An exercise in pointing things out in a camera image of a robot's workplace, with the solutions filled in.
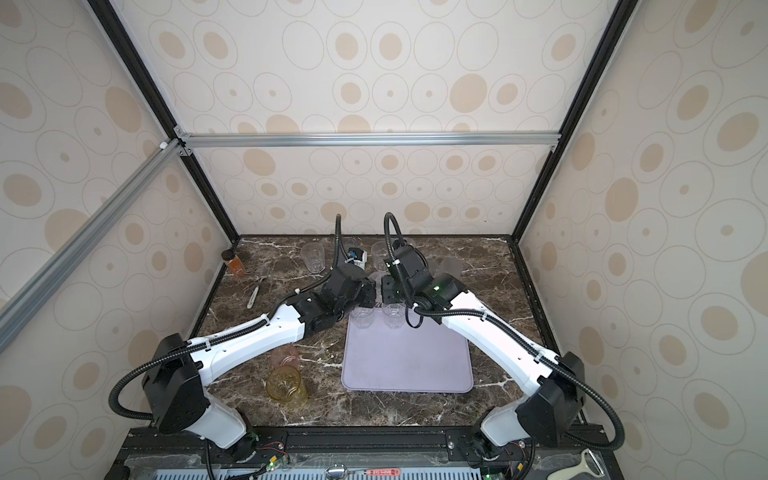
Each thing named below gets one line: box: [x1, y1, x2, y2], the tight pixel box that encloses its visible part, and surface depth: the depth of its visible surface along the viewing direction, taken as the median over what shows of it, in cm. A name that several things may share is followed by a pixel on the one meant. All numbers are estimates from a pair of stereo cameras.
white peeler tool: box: [547, 448, 607, 480], surface depth 71 cm
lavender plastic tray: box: [341, 310, 473, 393], surface depth 89 cm
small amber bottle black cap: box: [221, 248, 245, 276], surface depth 105 cm
